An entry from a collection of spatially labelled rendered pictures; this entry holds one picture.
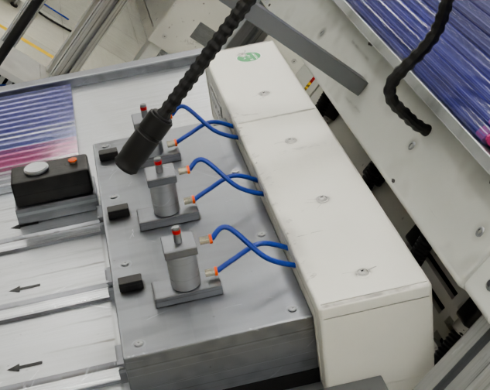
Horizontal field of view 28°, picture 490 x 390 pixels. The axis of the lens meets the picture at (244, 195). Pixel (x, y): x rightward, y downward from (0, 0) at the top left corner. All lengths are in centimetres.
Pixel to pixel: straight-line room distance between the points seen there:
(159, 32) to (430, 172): 139
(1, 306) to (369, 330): 34
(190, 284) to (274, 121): 25
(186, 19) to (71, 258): 122
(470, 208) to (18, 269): 43
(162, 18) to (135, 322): 141
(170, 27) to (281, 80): 110
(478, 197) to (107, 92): 65
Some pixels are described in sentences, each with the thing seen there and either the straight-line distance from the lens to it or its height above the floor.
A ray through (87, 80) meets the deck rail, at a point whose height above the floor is 109.
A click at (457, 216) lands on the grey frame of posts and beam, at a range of 68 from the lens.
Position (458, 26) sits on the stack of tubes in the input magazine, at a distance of 75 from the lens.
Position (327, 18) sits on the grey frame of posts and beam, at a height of 136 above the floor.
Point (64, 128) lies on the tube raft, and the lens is 113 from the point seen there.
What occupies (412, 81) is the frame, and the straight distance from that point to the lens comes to 75.
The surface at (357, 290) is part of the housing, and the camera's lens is 67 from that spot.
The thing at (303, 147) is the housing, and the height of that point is 128.
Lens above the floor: 145
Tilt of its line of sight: 16 degrees down
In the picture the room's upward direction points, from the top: 38 degrees clockwise
